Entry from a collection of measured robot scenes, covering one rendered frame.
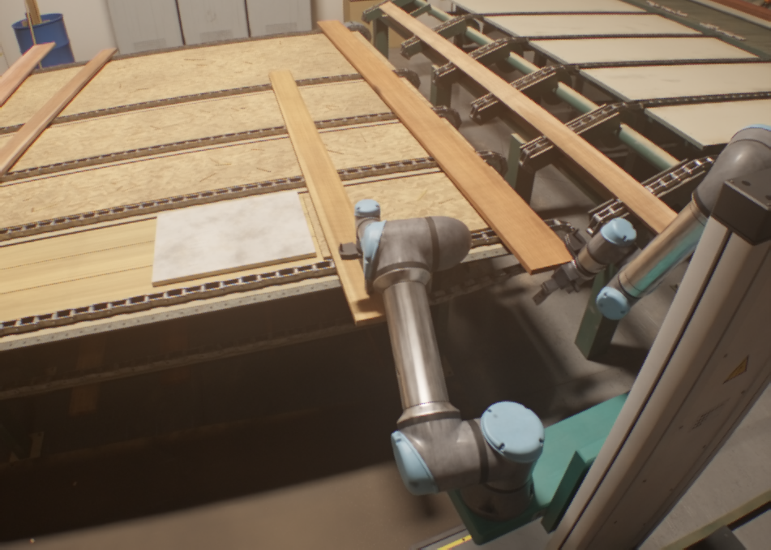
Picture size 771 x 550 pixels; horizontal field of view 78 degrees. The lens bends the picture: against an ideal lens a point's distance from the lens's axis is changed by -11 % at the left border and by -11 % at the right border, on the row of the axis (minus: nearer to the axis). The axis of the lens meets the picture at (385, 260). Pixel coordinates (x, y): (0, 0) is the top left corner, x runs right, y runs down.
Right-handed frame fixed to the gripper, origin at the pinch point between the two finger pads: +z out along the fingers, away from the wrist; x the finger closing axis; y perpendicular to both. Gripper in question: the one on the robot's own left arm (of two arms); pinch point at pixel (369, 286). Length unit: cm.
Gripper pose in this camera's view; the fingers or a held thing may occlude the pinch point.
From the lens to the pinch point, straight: 172.2
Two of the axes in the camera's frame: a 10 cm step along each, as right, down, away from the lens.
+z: 0.0, 7.8, 6.2
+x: -2.9, -6.0, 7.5
